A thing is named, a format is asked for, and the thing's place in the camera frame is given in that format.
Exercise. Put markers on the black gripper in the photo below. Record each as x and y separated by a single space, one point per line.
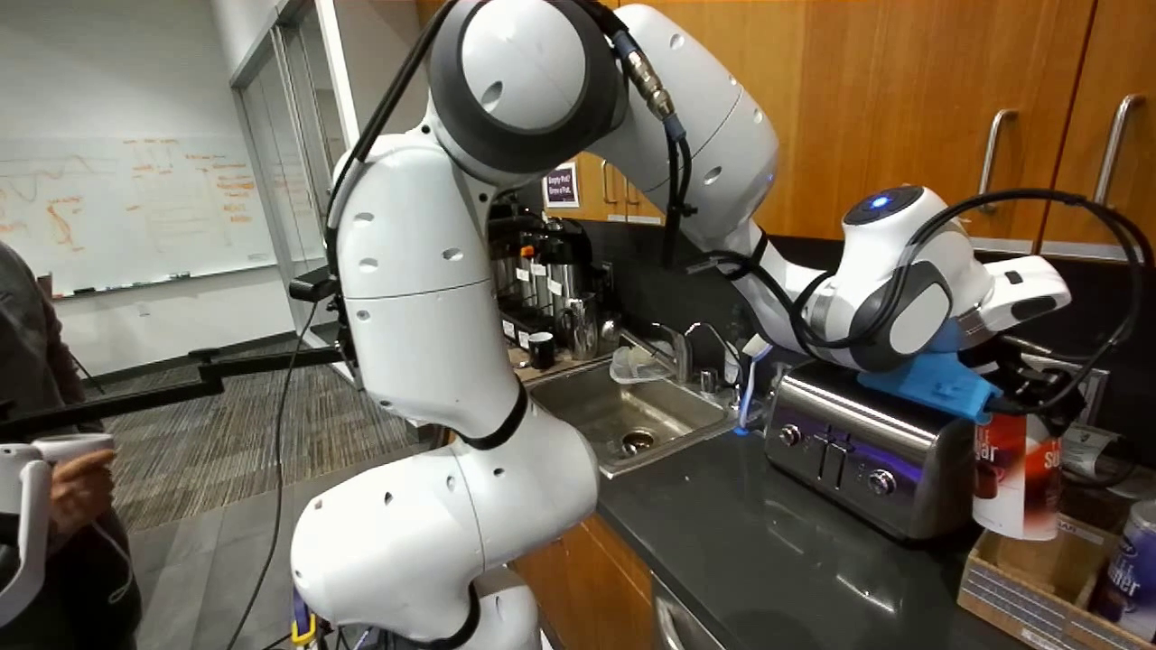
1041 361

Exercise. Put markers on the white red sugar container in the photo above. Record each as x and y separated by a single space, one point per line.
1018 480

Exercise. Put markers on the white handheld controller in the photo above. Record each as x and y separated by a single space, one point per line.
75 450

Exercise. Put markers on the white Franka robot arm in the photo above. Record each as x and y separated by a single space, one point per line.
422 299

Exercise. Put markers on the wooden condiment box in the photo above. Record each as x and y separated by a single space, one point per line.
1035 588

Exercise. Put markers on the white blue creamer container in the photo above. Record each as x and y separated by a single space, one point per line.
1133 577

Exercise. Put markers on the operator hand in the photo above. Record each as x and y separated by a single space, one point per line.
78 492

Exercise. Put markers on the white under-cabinet strip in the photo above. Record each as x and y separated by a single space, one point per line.
1007 244
1104 254

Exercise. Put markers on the silver four-slot toaster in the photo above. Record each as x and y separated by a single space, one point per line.
868 456

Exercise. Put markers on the blue white dish brush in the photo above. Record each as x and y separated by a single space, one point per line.
750 399

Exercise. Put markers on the thin curved water tap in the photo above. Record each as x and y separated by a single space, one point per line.
709 347

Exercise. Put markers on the wooden cabinet door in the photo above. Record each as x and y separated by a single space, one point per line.
1139 48
915 93

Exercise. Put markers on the large grey faucet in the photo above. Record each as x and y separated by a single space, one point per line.
644 361

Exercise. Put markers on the stainless steel sink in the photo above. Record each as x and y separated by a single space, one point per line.
627 415

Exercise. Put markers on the wooden sink base cabinet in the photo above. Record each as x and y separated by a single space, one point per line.
579 588

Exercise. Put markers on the black mug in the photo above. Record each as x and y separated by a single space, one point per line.
542 351

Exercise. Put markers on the black coffee machine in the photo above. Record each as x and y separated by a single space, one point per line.
542 275

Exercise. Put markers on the purple white sign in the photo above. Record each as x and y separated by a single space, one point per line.
561 184

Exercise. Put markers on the yellow blue clamp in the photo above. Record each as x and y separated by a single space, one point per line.
303 634

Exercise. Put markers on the grey framed glass partition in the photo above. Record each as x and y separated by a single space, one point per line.
291 121

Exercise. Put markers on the black metal bar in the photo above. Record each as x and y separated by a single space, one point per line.
181 387

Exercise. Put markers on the white whiteboard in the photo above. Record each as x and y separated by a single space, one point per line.
120 157

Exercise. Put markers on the person in dark clothing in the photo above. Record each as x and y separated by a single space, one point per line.
37 361

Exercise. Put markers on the silver wall outlet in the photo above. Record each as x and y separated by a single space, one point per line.
1088 390

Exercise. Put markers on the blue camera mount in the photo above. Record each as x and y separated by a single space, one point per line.
934 372

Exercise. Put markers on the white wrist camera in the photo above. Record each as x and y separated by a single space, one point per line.
1025 288

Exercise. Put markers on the white curved frame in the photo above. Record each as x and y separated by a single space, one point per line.
37 529

